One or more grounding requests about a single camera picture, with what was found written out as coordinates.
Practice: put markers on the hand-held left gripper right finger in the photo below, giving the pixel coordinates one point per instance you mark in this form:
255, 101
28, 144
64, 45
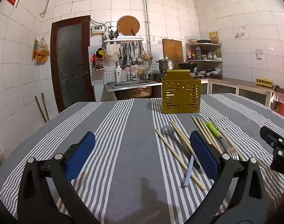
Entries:
205, 155

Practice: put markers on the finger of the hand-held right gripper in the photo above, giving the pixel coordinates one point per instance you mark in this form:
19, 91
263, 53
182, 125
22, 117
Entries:
271, 136

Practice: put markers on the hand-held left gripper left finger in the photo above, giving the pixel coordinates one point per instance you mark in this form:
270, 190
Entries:
82, 154

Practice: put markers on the wooden chopstick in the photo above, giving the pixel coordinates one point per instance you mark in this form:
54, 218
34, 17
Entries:
181, 136
209, 135
226, 137
201, 130
207, 127
177, 157
182, 131

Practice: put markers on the white stick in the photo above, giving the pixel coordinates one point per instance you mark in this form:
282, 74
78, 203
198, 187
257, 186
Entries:
188, 173

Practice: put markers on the yellow perforated utensil holder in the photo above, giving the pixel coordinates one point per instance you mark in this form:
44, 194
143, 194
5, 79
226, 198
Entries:
181, 93

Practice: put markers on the row of hanging kitchen utensils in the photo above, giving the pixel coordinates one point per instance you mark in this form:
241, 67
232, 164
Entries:
133, 54

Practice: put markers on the red box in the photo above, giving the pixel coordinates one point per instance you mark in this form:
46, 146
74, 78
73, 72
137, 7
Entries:
282, 102

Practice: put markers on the yellow egg carton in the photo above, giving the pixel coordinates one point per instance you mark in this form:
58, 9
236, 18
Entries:
264, 82

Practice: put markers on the grey striped tablecloth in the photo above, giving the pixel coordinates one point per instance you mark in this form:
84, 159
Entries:
132, 144

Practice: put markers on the wooden stick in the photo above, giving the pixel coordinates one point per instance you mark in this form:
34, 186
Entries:
40, 108
45, 106

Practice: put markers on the kitchen counter cabinets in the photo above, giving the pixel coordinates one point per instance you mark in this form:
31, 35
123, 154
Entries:
226, 88

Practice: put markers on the gas stove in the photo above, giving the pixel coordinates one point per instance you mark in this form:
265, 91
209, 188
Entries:
198, 74

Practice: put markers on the stacked dishes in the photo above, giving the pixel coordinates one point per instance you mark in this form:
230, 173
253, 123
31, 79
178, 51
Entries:
214, 73

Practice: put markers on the steel sink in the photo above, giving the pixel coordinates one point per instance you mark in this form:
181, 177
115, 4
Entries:
132, 88

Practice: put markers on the white soap bottle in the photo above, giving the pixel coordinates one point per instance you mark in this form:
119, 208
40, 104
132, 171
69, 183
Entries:
118, 72

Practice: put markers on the black wok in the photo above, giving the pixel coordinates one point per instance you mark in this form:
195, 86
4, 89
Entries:
187, 65

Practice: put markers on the brown wooden door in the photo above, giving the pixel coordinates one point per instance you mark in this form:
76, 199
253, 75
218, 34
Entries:
70, 63

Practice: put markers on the metal faucet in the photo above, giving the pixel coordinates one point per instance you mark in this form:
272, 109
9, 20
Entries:
131, 73

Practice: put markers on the steel cooking pot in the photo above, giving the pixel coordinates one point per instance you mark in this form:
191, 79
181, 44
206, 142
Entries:
167, 64

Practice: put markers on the red yellow hanging items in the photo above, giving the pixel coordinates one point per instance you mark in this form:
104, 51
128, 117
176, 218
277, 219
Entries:
98, 56

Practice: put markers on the steel kettle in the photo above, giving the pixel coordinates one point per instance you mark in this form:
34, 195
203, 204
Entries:
210, 55

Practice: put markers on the dark sauce bottle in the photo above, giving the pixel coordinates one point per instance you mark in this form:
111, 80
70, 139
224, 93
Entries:
198, 53

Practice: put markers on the white hanging cloth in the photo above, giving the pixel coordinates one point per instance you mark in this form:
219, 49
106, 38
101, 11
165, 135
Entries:
112, 51

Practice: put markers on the yellow hanging plastic bag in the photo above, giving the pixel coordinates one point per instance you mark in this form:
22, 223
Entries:
42, 52

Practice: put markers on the rectangular wooden cutting board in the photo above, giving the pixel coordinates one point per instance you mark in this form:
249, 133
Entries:
172, 50

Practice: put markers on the dark shallow pan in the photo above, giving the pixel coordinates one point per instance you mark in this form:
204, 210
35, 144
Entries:
204, 41

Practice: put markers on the cream bowl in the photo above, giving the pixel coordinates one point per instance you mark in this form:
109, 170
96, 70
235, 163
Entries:
192, 40

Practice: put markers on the round wooden cutting board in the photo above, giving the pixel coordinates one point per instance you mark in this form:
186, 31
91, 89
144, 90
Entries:
128, 25

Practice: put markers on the white wall socket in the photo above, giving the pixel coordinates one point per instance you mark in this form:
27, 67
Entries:
259, 53

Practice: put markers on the corner wall shelf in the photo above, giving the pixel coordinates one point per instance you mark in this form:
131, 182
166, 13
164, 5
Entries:
203, 60

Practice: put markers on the wall hook stickers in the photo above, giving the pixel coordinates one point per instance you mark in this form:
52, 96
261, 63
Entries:
240, 35

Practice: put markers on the yellow wall poster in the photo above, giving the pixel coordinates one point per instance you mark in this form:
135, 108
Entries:
213, 37

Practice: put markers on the metal wall rack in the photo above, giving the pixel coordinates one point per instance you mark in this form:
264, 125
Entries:
123, 39

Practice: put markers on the white electric wall box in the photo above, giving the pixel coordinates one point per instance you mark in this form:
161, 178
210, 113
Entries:
98, 29

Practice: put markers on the white wall pipe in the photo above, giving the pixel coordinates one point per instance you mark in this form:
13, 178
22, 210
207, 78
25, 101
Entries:
147, 23

